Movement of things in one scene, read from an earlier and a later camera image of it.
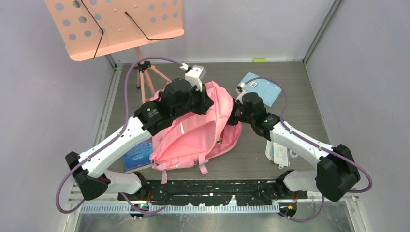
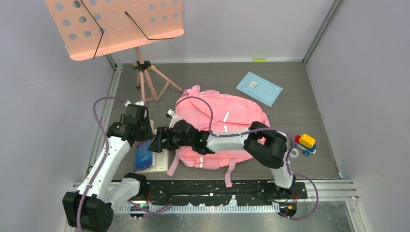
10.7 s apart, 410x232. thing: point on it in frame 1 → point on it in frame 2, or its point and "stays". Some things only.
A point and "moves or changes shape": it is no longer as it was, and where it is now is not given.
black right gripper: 230,121 → 163,133
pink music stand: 89,28 stays
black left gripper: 205,101 → 150,135
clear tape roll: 292,154 stays
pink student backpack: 195,138 moves or changes shape
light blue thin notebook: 268,89 stays
